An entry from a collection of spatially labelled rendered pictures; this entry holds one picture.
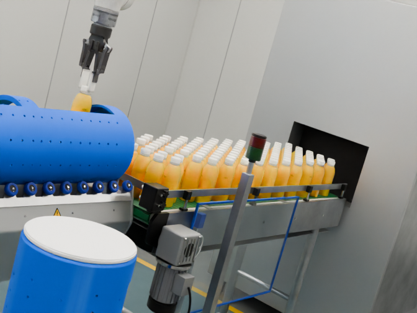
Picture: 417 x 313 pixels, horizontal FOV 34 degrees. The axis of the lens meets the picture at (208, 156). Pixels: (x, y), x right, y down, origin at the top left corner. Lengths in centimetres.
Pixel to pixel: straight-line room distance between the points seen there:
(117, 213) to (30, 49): 352
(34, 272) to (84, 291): 12
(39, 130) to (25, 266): 64
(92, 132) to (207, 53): 511
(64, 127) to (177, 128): 531
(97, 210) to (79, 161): 24
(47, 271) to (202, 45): 597
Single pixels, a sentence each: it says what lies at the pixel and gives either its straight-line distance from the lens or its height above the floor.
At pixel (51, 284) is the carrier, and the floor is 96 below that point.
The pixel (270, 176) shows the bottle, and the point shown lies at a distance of 324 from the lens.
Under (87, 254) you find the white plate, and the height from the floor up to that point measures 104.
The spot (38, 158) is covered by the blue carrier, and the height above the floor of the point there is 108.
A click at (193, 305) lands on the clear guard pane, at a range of 294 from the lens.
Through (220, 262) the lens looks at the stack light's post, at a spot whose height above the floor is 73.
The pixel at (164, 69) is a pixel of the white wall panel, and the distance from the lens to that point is 731.
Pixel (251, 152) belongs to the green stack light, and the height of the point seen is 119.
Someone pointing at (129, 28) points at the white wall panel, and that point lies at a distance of 674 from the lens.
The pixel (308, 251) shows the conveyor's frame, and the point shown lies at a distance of 380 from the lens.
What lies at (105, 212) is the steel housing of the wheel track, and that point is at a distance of 251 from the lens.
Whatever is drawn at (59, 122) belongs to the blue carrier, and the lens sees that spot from 226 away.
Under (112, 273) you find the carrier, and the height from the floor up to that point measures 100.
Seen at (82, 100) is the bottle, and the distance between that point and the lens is 249.
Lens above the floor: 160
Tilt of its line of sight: 10 degrees down
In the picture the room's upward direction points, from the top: 16 degrees clockwise
